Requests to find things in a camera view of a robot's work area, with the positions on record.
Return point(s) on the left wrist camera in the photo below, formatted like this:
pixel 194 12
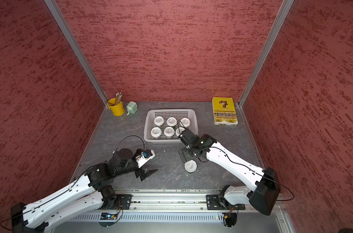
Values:
pixel 144 157

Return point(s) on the aluminium corner post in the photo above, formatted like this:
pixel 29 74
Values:
pixel 64 27
pixel 275 29

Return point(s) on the right aluminium corner post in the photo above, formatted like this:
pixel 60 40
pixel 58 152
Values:
pixel 275 29

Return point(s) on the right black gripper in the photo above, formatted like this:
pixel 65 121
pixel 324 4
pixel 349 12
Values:
pixel 185 156

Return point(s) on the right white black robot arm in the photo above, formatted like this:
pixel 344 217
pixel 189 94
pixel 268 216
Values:
pixel 262 186

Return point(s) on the white perforated plastic basket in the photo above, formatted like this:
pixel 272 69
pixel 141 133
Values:
pixel 164 126

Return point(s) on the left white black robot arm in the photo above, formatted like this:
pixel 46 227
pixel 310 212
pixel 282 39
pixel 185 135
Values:
pixel 91 191

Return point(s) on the yogurt cup green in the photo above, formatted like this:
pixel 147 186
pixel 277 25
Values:
pixel 190 166

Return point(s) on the pencils bunch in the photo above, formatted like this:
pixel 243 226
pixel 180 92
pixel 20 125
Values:
pixel 118 98

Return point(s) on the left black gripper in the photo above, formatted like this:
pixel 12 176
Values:
pixel 139 173

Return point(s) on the yellow book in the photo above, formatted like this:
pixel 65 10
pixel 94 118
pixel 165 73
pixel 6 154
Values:
pixel 224 112

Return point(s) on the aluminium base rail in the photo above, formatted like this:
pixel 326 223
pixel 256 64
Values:
pixel 171 200

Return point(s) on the yellow pencil cup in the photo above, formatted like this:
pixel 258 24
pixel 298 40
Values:
pixel 116 108

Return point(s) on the left aluminium corner post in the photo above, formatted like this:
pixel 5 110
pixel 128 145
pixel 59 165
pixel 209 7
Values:
pixel 64 27

